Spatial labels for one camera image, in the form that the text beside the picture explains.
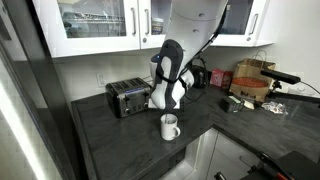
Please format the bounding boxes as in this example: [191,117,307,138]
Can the white ceramic cup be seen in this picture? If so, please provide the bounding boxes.
[160,113,182,142]

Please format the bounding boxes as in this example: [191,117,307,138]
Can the black chrome four-slot toaster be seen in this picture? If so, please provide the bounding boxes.
[105,77,155,119]

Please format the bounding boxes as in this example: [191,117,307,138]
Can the pink cardboard box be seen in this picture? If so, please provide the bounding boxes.
[209,68,234,90]

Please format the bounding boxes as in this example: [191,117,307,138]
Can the small black box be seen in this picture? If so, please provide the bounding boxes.
[218,95,245,114]

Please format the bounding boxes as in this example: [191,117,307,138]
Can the brown paper bag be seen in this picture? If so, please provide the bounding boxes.
[229,49,277,103]

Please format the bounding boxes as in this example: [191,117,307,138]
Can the white lower cabinet front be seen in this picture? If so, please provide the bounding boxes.
[159,128,264,180]

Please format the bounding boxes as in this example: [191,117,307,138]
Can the crumpled foil wrapper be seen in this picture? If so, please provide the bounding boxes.
[260,100,289,115]

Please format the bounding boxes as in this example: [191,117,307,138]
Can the stainless steel refrigerator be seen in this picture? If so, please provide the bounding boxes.
[0,0,88,180]

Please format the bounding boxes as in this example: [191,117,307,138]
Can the orange black bar clamp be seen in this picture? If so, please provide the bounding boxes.
[247,152,296,180]

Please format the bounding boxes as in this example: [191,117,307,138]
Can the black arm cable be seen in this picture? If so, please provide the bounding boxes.
[181,4,229,103]

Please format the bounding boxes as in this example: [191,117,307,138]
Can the white wall outlet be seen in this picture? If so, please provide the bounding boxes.
[95,72,107,89]

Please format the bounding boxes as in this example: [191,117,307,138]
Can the white glass-door wall cabinet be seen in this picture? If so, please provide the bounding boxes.
[30,0,275,59]

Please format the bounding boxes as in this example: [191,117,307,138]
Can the black stereo camera bar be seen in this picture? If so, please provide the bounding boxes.
[260,69,302,85]

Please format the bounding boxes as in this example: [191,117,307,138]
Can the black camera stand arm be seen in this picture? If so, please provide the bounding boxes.
[266,79,320,108]

